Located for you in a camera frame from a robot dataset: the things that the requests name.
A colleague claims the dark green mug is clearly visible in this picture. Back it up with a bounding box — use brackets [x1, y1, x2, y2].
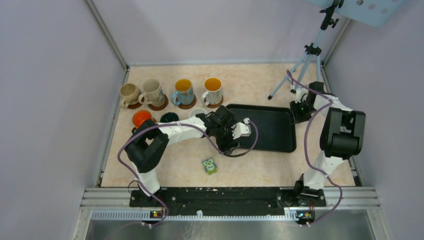
[160, 112, 180, 123]

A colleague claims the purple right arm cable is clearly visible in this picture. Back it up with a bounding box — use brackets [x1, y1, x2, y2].
[286, 69, 344, 228]

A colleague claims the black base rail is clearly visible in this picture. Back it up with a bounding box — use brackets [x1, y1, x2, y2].
[129, 187, 327, 216]

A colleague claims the white cable duct strip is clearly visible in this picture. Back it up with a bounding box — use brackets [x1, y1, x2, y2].
[91, 209, 299, 222]

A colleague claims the blue camera tripod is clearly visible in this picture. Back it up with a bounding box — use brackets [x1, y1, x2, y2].
[267, 0, 345, 100]

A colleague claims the black serving tray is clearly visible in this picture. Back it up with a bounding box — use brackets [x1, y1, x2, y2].
[226, 103, 297, 153]

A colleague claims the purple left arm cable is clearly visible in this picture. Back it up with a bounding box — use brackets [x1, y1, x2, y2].
[117, 119, 259, 229]

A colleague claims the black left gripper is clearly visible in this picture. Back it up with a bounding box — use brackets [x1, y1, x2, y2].
[214, 120, 241, 155]

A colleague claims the blue mug yellow inside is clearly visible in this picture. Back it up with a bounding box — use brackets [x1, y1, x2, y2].
[170, 79, 195, 106]

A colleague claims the light blue perforated panel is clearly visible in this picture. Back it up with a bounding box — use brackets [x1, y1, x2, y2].
[305, 0, 406, 28]

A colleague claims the beige round mug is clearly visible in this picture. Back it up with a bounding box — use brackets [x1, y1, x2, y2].
[119, 83, 141, 109]

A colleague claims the tall cream patterned mug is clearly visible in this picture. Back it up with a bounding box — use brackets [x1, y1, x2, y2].
[138, 78, 165, 107]

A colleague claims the plain white mug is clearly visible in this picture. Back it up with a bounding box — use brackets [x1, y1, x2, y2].
[189, 107, 208, 118]

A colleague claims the black mug orange inside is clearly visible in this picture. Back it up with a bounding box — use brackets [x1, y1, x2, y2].
[132, 110, 157, 129]

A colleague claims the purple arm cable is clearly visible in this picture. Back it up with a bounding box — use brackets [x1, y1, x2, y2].
[286, 69, 344, 228]
[117, 119, 259, 229]

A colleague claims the green owl figure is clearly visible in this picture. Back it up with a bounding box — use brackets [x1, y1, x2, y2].
[202, 158, 218, 175]

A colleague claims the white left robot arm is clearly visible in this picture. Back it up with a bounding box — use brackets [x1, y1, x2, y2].
[121, 105, 258, 207]

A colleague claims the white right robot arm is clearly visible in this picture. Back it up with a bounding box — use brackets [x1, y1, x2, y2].
[290, 81, 366, 206]

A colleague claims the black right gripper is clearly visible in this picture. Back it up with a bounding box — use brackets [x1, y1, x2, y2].
[290, 99, 319, 126]

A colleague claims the brown coaster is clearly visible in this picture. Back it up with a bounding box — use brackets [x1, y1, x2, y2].
[127, 102, 142, 110]
[147, 98, 169, 111]
[206, 97, 224, 109]
[177, 96, 197, 110]

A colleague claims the white mug yellow inside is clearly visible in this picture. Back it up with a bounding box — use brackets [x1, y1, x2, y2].
[201, 77, 223, 107]

